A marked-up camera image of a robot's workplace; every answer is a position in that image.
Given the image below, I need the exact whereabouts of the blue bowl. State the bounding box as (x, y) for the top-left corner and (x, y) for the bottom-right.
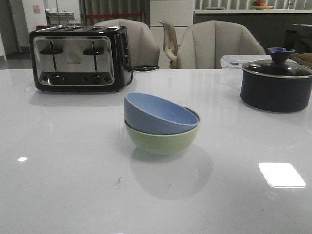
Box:
(124, 92), (199, 135)

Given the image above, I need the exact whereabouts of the green bowl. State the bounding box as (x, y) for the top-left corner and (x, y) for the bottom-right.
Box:
(124, 108), (201, 156)

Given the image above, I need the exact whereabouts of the grey upholstered chair left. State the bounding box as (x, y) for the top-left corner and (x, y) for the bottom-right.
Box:
(95, 19), (160, 66)

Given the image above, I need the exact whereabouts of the grey upholstered chair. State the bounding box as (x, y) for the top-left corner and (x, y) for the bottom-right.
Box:
(177, 20), (265, 69)
(95, 19), (160, 66)

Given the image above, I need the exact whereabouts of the beige office chair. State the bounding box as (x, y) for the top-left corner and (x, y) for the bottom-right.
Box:
(159, 20), (179, 69)

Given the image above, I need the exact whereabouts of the grey upholstered chair right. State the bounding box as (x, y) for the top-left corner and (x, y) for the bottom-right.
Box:
(177, 20), (265, 69)

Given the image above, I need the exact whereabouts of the clear plastic storage container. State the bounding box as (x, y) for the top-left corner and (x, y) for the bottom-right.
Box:
(220, 55), (299, 68)

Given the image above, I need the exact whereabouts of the red barrier tape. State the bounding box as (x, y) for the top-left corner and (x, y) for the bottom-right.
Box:
(85, 12), (142, 19)

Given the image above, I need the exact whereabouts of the black silver toaster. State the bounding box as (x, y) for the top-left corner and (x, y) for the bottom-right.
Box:
(29, 25), (133, 92)

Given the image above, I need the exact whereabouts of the dark blue saucepan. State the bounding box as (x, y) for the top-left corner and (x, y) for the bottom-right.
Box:
(240, 67), (312, 113)

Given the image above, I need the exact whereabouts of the glass pot lid blue knob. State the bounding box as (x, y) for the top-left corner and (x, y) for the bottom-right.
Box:
(241, 47), (312, 79)

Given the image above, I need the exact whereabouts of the dark kitchen counter cabinet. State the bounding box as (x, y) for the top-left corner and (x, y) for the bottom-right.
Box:
(194, 10), (312, 49)

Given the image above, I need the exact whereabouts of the fruit bowl on counter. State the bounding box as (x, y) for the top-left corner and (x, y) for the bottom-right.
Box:
(252, 0), (274, 10)

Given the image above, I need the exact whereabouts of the brown cushion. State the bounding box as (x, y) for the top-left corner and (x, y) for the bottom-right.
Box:
(291, 52), (312, 67)

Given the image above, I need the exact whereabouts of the black appliance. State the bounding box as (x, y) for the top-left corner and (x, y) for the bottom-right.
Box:
(283, 24), (312, 54)

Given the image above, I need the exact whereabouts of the black toaster power cable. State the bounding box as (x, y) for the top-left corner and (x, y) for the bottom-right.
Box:
(124, 64), (160, 87)

